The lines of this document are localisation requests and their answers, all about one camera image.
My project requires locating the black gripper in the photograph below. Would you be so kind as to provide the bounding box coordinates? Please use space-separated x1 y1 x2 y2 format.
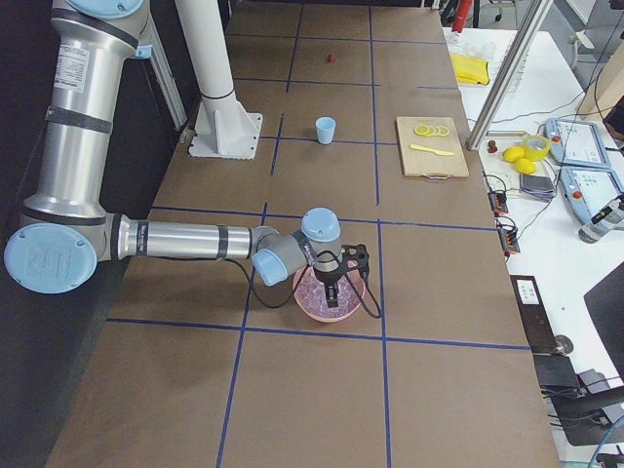
313 260 341 308

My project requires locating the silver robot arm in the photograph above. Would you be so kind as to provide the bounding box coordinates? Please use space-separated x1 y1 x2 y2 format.
4 1 347 307

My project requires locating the light blue cup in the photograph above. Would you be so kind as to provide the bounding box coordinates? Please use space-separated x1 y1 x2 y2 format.
315 116 336 145

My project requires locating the pink bowl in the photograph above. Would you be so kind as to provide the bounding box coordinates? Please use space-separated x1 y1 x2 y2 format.
292 268 366 323

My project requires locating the wooden cutting board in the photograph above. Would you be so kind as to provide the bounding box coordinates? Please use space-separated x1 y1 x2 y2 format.
396 116 469 180

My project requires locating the yellow plastic knife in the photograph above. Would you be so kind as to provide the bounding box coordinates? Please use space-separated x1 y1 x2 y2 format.
409 144 455 157

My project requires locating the white pillar with base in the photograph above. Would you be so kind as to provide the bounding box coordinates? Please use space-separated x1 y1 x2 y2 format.
175 0 263 160

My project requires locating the whole lemon one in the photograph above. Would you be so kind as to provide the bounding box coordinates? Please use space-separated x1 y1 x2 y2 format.
503 145 525 163

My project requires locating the whole lemon two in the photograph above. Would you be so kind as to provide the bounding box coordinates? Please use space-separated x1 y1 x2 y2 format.
514 158 536 176

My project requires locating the purple notebook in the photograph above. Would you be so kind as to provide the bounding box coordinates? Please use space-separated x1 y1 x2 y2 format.
520 174 557 201

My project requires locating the yellow tape roll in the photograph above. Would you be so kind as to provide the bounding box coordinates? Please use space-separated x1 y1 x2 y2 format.
522 135 551 162

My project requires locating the yellow cloth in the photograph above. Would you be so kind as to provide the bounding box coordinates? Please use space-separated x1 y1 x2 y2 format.
450 54 490 86

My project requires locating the black monitor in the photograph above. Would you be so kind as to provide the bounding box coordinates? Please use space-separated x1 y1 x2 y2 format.
584 264 624 375

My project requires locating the lower teach pendant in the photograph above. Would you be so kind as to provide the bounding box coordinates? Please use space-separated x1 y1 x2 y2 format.
560 166 623 224

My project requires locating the teach pendant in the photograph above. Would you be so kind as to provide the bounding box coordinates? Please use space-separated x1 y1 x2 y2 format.
560 166 623 224
544 118 610 169

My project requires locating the upper teach pendant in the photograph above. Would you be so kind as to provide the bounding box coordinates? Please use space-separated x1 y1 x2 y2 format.
544 118 610 169

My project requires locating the red fire extinguisher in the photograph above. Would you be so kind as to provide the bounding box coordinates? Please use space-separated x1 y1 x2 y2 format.
451 0 473 33

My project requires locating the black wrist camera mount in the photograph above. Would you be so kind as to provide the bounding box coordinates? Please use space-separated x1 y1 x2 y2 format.
341 244 370 282

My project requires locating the aluminium frame post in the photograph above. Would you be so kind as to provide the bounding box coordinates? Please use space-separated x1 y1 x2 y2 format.
466 0 554 150

